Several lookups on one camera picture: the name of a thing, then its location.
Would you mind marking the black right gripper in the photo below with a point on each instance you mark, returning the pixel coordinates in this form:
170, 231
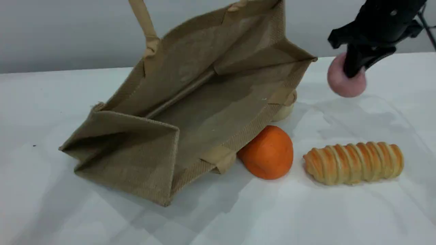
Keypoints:
378, 23

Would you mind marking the pink peach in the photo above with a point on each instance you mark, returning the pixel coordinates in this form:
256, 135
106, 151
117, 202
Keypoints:
344, 86

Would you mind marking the brown burlap tote bag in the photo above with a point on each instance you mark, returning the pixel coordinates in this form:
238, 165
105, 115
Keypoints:
190, 68

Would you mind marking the cream round food item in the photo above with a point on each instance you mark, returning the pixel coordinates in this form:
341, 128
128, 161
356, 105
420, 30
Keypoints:
284, 111

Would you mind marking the striped bread roll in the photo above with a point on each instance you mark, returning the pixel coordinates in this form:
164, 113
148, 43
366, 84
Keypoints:
354, 163

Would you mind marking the orange fruit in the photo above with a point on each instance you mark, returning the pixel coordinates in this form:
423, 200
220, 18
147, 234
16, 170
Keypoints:
267, 153

